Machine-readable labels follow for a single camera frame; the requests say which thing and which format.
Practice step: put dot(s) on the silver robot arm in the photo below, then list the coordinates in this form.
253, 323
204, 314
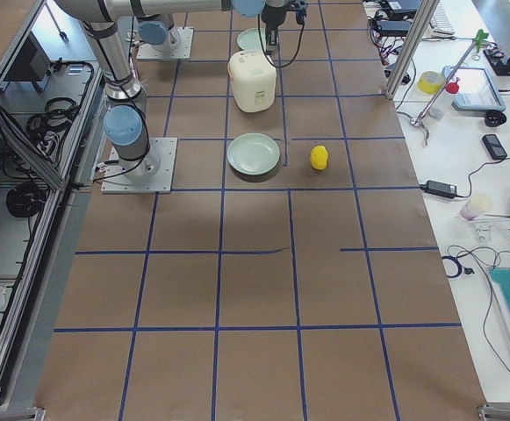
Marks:
125, 123
159, 32

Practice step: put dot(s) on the yellow tape roll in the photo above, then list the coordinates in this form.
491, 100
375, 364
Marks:
430, 82

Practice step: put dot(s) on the pale green plate near potato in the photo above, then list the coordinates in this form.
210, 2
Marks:
253, 154

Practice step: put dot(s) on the blue teach pendant tablet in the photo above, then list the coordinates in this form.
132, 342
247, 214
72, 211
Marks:
477, 92

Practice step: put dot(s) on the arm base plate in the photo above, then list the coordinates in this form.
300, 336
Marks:
154, 174
183, 52

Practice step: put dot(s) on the black power adapter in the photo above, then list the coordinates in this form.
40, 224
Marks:
440, 189

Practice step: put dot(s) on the black phone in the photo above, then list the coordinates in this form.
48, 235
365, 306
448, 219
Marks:
494, 147

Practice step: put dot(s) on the yellow toy potato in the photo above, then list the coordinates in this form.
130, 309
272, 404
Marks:
319, 157

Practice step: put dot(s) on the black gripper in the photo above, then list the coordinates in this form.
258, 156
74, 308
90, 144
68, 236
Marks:
270, 17

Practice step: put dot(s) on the white rice cooker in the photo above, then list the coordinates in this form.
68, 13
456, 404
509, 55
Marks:
253, 80

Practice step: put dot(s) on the aluminium frame post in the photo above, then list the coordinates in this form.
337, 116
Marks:
413, 39

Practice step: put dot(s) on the pale green plate far side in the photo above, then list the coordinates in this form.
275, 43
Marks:
251, 39

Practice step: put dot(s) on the white plastic cup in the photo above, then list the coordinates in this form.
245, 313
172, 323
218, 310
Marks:
477, 205

